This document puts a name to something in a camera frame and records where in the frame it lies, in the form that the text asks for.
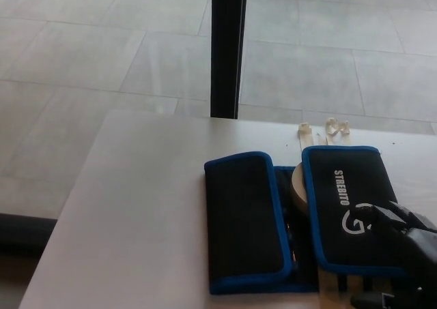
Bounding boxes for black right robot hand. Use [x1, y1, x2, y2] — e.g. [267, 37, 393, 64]
[351, 201, 437, 309]

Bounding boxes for black blue-trimmed folding toolkit case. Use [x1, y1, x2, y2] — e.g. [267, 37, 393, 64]
[203, 145, 410, 296]

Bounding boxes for beige masking tape roll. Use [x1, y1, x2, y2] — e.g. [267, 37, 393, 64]
[291, 163, 310, 218]

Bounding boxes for black vertical window post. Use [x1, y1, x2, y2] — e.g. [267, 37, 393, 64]
[210, 0, 249, 119]

